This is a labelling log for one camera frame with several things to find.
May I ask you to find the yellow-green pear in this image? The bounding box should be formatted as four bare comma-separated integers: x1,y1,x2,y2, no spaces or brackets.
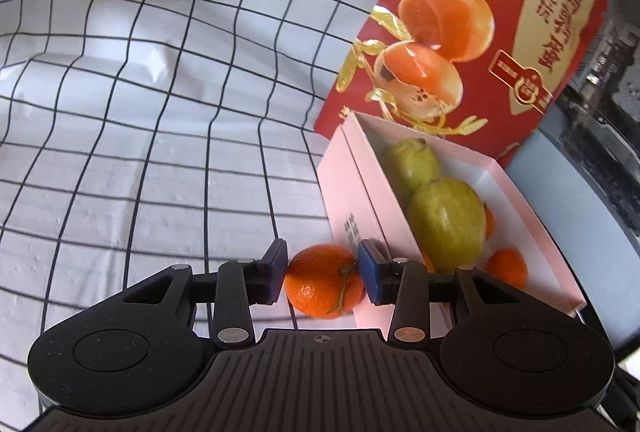
407,177,489,274

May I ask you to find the orange mandarin with green stem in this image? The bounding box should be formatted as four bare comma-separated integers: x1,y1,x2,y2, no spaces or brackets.
284,243,366,320

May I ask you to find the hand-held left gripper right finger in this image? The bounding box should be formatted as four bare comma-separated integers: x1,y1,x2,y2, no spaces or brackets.
358,239,526,345

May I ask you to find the red snack bag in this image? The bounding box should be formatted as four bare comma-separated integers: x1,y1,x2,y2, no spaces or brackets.
313,0,609,171

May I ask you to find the green pear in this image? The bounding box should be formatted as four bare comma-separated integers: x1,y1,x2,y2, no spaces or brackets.
383,137,442,194

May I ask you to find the white checked tablecloth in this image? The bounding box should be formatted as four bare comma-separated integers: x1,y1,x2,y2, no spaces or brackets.
0,0,383,432

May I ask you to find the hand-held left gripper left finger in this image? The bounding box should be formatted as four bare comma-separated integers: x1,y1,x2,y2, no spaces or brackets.
122,239,289,349

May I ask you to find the pink cardboard box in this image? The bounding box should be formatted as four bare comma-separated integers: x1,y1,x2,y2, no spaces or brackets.
316,111,587,331

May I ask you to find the computer case with glass panel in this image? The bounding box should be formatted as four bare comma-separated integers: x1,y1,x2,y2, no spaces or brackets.
504,0,640,363

